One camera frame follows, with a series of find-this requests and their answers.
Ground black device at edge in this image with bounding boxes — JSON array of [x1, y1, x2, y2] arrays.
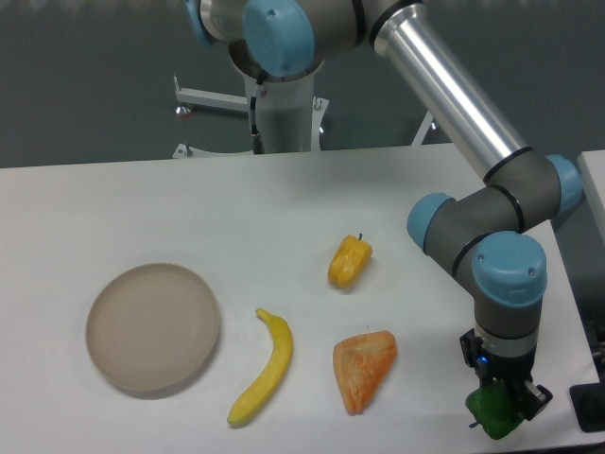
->
[[569, 383, 604, 433]]

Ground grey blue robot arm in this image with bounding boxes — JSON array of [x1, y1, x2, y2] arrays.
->
[[185, 1, 582, 421]]

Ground yellow toy pepper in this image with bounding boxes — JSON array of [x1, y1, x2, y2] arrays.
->
[[327, 234, 373, 289]]

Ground green toy pepper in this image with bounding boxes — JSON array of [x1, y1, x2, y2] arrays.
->
[[465, 381, 524, 440]]

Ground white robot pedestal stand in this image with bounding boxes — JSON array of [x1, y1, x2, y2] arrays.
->
[[170, 70, 445, 160]]

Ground beige round plate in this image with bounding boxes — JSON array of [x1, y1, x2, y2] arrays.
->
[[85, 263, 220, 399]]

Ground black cable on pedestal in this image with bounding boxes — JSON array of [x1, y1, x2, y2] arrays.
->
[[248, 65, 268, 155]]

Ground yellow toy banana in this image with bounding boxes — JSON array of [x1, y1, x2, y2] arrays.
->
[[227, 308, 294, 428]]

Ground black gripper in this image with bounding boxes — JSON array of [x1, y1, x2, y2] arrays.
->
[[459, 329, 553, 421]]

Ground orange toy sandwich triangle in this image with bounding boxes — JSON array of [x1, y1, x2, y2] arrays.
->
[[333, 330, 398, 415]]

